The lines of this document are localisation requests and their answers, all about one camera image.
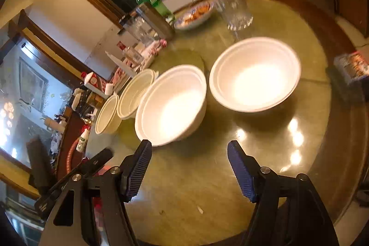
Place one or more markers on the wooden sideboard with mirror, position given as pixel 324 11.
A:
pixel 28 84

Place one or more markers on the white foam bowl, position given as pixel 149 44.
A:
pixel 253 76
pixel 173 110

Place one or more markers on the white milk bottle green label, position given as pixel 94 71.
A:
pixel 82 142

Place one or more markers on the ribbed beige bowl with tab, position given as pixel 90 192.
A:
pixel 132 99

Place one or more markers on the steel thermos flask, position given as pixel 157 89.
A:
pixel 157 22

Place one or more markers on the green plastic bottle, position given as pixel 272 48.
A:
pixel 155 2

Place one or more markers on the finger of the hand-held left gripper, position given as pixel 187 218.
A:
pixel 98 159

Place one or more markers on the tall white-blue packet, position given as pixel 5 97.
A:
pixel 135 29

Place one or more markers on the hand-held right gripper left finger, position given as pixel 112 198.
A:
pixel 141 168

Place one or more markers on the pink meat packet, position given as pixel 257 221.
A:
pixel 124 73

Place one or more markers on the colourful printed packet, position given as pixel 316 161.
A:
pixel 350 67

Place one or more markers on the pink wrapped sweets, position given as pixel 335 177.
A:
pixel 158 45

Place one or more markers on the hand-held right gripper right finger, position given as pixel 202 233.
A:
pixel 240 174

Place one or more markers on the patterned plate with food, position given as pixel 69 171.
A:
pixel 193 18

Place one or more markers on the small white capped bottle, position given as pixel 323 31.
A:
pixel 109 89

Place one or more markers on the small white scrap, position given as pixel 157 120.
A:
pixel 199 209

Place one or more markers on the small beige ribbed bowl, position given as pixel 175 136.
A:
pixel 105 116

